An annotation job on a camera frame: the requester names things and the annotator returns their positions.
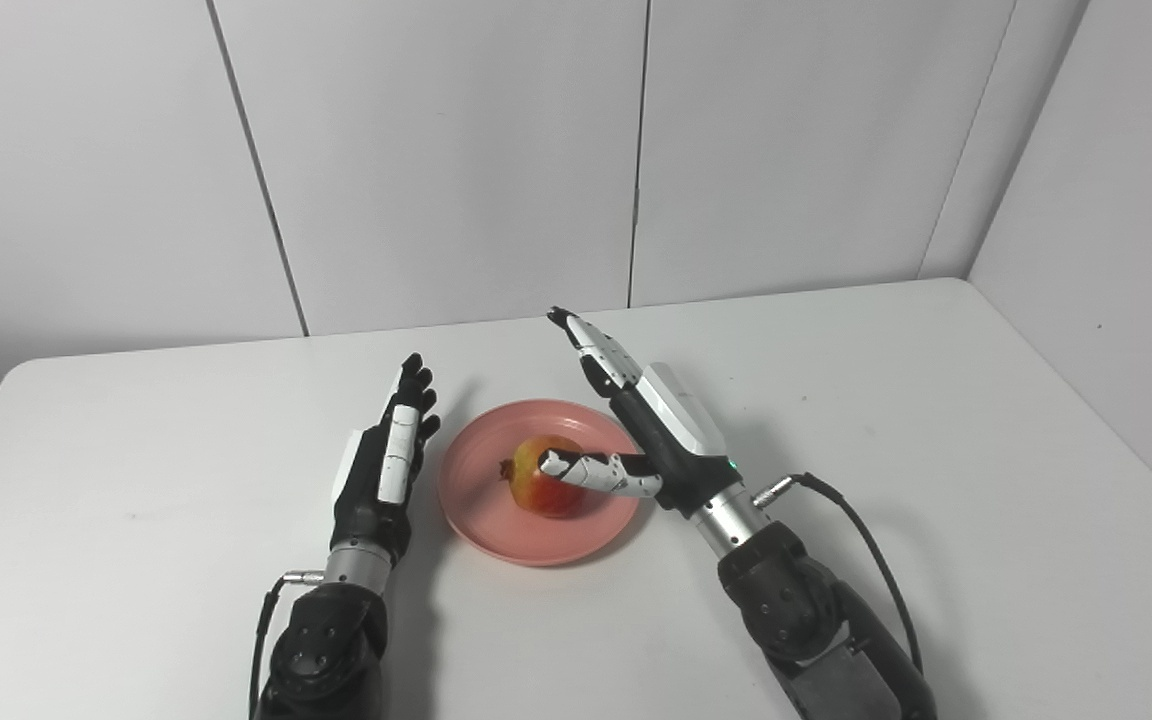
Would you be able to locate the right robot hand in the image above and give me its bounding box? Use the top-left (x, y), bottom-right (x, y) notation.
top-left (537, 306), bottom-right (743, 519)

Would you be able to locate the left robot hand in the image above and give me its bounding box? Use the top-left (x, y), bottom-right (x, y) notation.
top-left (329, 352), bottom-right (443, 566)

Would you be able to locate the pink plate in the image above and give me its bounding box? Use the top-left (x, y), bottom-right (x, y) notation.
top-left (437, 399), bottom-right (643, 568)

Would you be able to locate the red pomegranate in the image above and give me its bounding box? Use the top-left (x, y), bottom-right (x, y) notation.
top-left (499, 434), bottom-right (594, 520)

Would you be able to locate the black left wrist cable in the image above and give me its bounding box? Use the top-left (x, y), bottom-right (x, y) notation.
top-left (248, 570), bottom-right (327, 719)

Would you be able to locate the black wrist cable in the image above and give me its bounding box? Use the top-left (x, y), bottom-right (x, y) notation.
top-left (248, 570), bottom-right (327, 719)
top-left (751, 472), bottom-right (927, 676)

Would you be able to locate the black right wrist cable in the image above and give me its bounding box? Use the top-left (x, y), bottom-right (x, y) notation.
top-left (751, 472), bottom-right (927, 676)

